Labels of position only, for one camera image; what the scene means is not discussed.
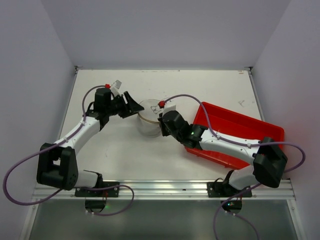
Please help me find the aluminium mounting rail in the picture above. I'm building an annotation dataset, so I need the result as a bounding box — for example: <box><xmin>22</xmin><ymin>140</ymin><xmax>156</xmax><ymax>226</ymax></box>
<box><xmin>32</xmin><ymin>179</ymin><xmax>296</xmax><ymax>203</ymax></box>

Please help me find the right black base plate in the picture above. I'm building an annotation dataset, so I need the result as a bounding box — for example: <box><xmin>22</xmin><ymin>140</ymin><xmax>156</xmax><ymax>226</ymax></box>
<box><xmin>206</xmin><ymin>181</ymin><xmax>247</xmax><ymax>198</ymax></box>

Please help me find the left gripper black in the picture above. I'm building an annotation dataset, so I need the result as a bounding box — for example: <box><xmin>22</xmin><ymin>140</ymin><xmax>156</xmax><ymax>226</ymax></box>
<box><xmin>105</xmin><ymin>91</ymin><xmax>144</xmax><ymax>119</ymax></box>

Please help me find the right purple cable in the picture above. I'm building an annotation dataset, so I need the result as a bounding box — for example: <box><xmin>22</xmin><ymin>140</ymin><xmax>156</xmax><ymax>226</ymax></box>
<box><xmin>163</xmin><ymin>93</ymin><xmax>306</xmax><ymax>240</ymax></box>

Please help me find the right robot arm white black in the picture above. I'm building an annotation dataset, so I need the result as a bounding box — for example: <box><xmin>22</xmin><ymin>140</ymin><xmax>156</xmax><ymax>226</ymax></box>
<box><xmin>158</xmin><ymin>110</ymin><xmax>288</xmax><ymax>197</ymax></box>

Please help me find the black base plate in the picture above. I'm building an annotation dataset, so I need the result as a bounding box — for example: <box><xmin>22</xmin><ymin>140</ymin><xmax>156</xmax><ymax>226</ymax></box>
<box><xmin>74</xmin><ymin>181</ymin><xmax>120</xmax><ymax>198</ymax></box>
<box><xmin>206</xmin><ymin>181</ymin><xmax>247</xmax><ymax>198</ymax></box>

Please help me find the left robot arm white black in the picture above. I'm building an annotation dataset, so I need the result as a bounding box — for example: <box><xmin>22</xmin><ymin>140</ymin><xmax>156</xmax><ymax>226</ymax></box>
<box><xmin>36</xmin><ymin>85</ymin><xmax>144</xmax><ymax>197</ymax></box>

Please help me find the red plastic tray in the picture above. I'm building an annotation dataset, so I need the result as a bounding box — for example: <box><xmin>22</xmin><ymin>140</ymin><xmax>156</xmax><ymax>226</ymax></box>
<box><xmin>185</xmin><ymin>101</ymin><xmax>285</xmax><ymax>170</ymax></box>

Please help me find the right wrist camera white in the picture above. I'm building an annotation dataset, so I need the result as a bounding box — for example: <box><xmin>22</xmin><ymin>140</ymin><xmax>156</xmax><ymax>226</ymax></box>
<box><xmin>158</xmin><ymin>100</ymin><xmax>176</xmax><ymax>115</ymax></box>

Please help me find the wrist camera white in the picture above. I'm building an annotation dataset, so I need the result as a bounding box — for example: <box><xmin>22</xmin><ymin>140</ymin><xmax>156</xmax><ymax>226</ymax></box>
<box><xmin>158</xmin><ymin>100</ymin><xmax>176</xmax><ymax>115</ymax></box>
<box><xmin>104</xmin><ymin>80</ymin><xmax>122</xmax><ymax>98</ymax></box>

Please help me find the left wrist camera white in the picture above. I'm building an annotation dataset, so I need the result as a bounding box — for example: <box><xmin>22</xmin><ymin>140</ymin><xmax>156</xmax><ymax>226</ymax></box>
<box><xmin>104</xmin><ymin>80</ymin><xmax>122</xmax><ymax>98</ymax></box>

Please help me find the white mesh laundry bag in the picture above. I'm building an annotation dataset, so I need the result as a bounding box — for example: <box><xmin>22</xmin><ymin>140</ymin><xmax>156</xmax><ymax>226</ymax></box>
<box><xmin>137</xmin><ymin>99</ymin><xmax>163</xmax><ymax>138</ymax></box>

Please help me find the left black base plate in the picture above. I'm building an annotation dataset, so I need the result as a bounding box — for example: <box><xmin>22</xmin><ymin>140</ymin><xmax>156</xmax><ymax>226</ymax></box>
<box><xmin>74</xmin><ymin>181</ymin><xmax>120</xmax><ymax>198</ymax></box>

